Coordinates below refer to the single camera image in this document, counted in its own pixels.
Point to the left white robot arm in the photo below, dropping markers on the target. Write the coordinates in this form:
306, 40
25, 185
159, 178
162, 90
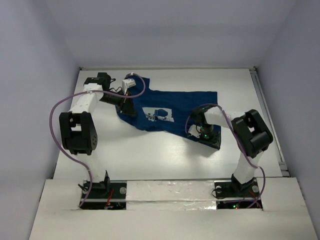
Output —
77, 129

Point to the aluminium side rail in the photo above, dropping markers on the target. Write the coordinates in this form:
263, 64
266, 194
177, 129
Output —
266, 114

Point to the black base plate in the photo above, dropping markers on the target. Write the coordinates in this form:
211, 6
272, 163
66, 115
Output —
100, 199
227, 197

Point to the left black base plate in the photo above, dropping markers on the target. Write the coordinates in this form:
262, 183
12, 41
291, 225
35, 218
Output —
100, 199

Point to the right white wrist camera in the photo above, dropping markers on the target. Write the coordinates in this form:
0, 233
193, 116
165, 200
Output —
192, 131

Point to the silver foil strip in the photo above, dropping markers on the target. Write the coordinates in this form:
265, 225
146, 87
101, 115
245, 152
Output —
171, 195

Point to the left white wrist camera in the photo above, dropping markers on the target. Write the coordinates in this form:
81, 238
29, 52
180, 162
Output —
128, 83

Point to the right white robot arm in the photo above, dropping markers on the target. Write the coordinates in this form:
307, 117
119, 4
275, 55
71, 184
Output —
252, 136

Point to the blue t shirt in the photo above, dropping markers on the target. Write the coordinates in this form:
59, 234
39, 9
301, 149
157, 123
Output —
163, 110

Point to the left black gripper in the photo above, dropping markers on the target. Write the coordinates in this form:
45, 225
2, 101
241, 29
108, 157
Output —
126, 106

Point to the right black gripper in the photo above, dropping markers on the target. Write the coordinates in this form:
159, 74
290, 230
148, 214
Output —
215, 141

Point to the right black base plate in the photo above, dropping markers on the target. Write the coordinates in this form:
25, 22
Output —
227, 197

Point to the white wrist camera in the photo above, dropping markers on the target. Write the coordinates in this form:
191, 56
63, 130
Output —
128, 83
192, 131

